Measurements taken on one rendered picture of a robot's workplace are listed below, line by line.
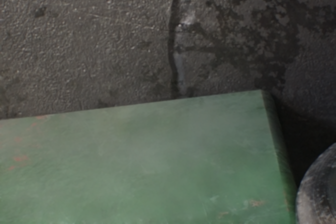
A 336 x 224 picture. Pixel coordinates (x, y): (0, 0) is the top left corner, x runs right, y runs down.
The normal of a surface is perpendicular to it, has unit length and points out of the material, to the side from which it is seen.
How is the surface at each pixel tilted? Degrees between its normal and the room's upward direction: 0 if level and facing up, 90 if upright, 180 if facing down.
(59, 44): 0
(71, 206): 90
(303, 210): 91
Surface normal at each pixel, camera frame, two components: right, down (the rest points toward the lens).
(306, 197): -0.52, -0.82
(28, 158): -0.14, -0.93
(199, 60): -0.04, 0.35
